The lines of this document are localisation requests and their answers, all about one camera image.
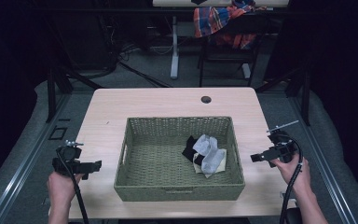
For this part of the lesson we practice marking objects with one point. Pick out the black sock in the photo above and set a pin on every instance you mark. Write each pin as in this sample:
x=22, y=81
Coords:
x=190, y=149

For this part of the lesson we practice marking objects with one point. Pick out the person's left hand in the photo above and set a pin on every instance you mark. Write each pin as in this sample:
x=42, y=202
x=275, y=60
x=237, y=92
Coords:
x=60, y=188

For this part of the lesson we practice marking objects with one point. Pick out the person's right hand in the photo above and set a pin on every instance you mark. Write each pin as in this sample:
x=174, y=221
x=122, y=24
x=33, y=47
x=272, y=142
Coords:
x=295, y=174

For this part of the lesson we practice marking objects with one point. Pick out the grey sock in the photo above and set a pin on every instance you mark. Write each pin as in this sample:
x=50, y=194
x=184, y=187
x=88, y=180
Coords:
x=211, y=155

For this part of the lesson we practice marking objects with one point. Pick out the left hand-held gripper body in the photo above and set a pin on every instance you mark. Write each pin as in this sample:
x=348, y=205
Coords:
x=68, y=155

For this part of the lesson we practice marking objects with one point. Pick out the black chair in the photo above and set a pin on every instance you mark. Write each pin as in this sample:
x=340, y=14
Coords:
x=230, y=53

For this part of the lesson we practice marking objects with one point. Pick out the black metal stand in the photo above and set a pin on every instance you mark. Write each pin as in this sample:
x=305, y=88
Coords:
x=298, y=90
x=54, y=90

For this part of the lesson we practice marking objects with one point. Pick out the plaid cloth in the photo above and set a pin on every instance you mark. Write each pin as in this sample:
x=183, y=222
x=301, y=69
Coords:
x=213, y=20

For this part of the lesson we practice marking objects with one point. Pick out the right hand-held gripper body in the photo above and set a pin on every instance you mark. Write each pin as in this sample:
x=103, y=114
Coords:
x=282, y=146

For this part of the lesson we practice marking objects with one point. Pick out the white table leg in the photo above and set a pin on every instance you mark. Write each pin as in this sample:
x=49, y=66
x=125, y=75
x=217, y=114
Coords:
x=246, y=71
x=174, y=49

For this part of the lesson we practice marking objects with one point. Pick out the green woven basket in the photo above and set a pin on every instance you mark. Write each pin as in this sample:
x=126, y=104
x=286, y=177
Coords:
x=155, y=161

